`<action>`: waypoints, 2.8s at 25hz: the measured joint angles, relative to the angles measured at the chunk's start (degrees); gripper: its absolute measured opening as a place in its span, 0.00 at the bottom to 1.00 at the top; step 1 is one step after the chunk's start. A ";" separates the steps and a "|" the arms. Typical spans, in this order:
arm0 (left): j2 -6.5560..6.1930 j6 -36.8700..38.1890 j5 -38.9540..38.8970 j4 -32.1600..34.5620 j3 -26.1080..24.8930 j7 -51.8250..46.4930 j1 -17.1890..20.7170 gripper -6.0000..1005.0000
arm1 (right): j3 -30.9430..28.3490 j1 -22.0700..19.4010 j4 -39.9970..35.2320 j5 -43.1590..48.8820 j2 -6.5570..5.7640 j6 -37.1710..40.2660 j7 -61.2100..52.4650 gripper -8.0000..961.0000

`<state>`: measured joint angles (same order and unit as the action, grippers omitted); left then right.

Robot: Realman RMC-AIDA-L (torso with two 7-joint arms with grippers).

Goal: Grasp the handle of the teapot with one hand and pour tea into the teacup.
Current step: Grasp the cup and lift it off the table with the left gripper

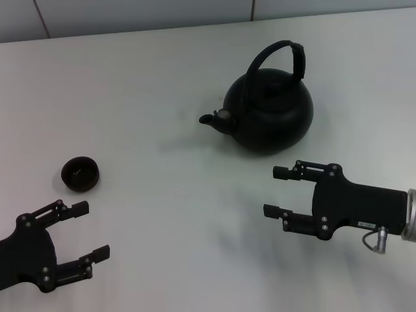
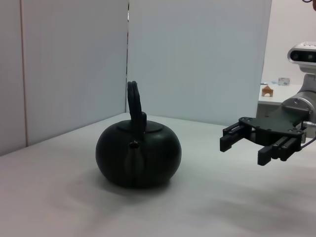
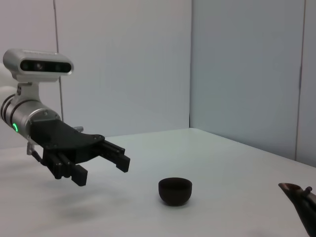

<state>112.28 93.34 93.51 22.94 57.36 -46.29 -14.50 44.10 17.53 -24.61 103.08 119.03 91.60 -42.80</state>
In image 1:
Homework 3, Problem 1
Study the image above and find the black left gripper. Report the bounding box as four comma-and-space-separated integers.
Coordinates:
0, 200, 111, 294

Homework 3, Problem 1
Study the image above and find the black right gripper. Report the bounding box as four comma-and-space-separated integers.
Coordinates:
263, 159, 409, 242

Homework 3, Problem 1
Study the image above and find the dark brown teacup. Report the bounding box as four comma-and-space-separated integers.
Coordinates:
61, 156, 101, 192

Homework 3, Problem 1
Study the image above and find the black round teapot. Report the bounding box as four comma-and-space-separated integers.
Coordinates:
198, 40, 315, 155

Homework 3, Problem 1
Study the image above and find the silver right gripper cable connector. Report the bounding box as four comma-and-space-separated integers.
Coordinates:
361, 226, 391, 254

